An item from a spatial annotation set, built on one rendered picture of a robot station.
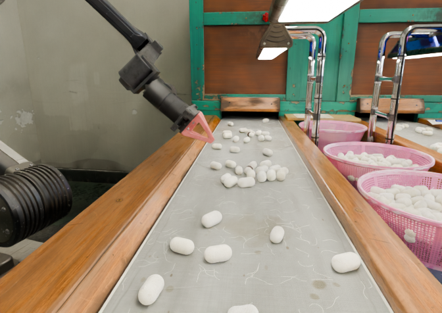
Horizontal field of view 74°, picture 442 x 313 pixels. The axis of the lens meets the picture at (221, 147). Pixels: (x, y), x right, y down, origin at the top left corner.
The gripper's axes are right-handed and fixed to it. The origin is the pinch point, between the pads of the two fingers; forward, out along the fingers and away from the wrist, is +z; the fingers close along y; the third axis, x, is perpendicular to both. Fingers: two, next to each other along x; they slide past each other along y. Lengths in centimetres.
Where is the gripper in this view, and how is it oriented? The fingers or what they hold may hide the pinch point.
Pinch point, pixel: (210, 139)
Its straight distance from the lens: 74.6
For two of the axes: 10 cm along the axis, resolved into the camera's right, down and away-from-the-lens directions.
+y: 1.0, -2.4, 9.7
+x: -6.5, 7.2, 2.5
